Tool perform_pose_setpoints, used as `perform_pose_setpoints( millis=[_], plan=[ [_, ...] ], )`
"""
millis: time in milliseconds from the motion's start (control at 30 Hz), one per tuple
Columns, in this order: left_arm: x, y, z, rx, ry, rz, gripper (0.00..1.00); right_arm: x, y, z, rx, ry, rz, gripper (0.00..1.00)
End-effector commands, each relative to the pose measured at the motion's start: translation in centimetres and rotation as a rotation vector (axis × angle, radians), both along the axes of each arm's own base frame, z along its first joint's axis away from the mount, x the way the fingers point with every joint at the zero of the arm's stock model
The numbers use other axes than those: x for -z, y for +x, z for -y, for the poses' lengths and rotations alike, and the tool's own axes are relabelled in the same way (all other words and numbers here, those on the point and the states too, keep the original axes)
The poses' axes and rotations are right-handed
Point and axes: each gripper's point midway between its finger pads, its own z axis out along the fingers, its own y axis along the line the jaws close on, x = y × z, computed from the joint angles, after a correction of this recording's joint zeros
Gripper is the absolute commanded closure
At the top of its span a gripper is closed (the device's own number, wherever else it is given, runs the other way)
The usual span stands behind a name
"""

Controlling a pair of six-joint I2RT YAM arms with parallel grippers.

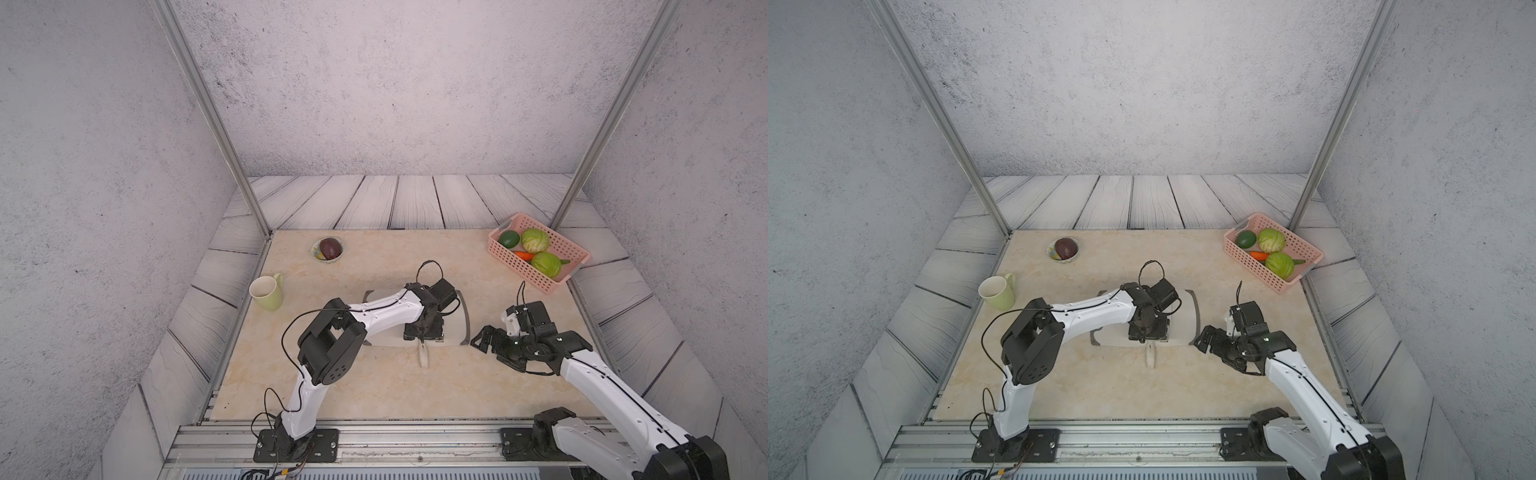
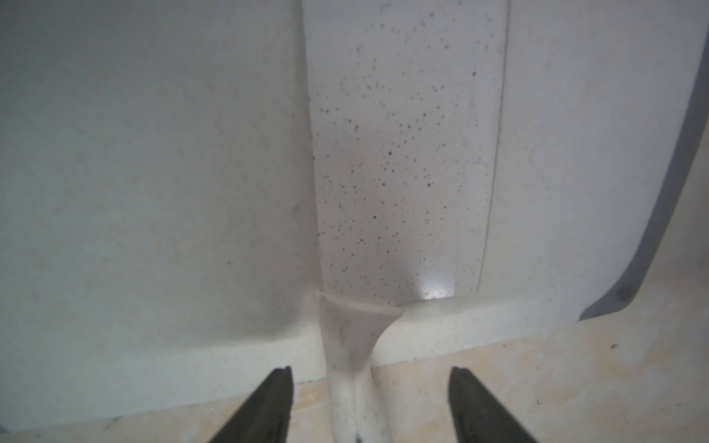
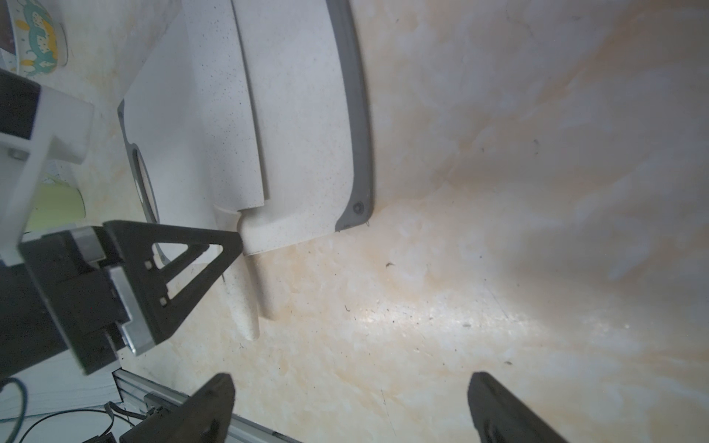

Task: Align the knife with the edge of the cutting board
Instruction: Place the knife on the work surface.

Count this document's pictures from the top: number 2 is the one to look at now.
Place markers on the white grey-rimmed cutting board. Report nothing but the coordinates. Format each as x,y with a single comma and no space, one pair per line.
159,233

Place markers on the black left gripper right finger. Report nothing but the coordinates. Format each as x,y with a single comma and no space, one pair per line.
478,416

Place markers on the white speckled knife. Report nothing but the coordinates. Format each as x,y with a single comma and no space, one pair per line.
405,104

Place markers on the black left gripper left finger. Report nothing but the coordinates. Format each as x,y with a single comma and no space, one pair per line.
265,416

